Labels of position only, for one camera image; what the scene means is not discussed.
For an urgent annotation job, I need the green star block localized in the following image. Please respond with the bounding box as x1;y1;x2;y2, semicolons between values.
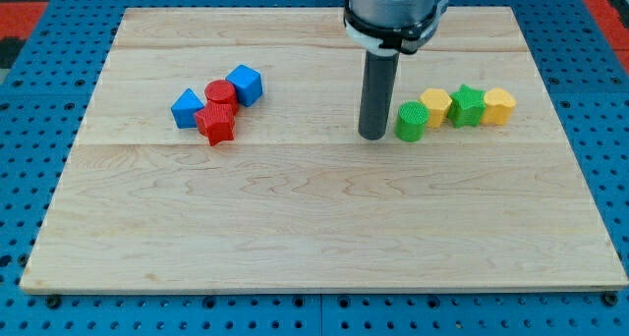
447;84;486;128

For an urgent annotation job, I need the red cylinder block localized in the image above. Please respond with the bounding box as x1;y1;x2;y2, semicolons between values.
204;80;239;115

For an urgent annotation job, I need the red star block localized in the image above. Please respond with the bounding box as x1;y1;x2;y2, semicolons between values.
194;102;235;146

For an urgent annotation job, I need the blue cube block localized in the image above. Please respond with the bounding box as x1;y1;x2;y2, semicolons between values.
226;65;263;107

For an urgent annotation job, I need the light wooden board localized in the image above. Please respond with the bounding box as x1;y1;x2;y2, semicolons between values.
21;7;628;295

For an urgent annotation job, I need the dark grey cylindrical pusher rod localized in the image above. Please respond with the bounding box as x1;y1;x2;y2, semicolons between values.
358;52;399;140

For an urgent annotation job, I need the green cylinder block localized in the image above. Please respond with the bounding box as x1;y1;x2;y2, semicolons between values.
395;101;429;142

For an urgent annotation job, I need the yellow hexagon block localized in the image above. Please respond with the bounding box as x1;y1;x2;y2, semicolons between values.
419;88;452;129

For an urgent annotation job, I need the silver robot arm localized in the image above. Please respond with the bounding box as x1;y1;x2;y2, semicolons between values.
343;0;449;57

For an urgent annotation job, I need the yellow heart block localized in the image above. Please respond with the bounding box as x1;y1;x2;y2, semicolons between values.
481;87;517;126

